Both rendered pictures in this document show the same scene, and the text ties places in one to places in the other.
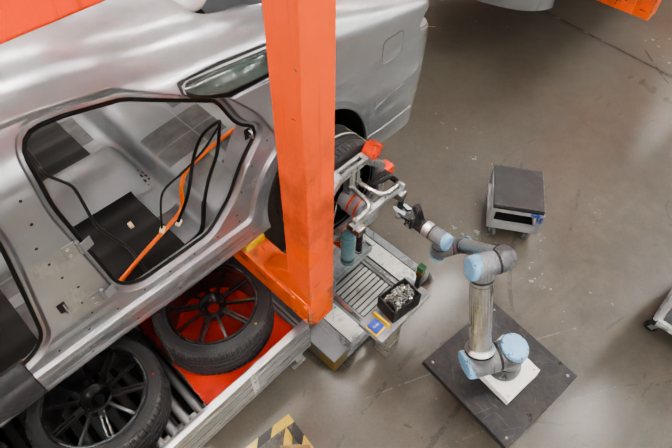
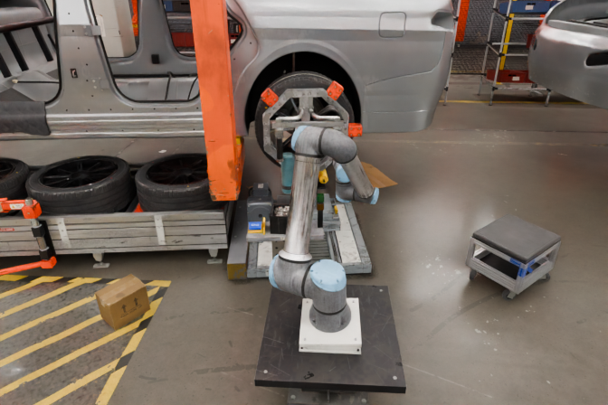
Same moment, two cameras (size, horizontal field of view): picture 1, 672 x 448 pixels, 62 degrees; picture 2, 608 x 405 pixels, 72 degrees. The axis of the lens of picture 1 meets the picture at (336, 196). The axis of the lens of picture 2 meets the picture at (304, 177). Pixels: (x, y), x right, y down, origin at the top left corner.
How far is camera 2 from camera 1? 2.36 m
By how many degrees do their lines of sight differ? 41
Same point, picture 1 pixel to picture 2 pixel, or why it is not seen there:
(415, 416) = (244, 343)
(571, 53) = not seen: outside the picture
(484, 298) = (298, 173)
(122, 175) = not seen: hidden behind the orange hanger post
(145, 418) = (79, 190)
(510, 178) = (513, 225)
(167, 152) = not seen: hidden behind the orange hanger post
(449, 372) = (282, 300)
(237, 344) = (164, 188)
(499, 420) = (277, 356)
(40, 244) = (71, 12)
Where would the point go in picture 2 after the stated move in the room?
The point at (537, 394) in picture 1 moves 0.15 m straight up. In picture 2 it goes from (340, 367) to (342, 340)
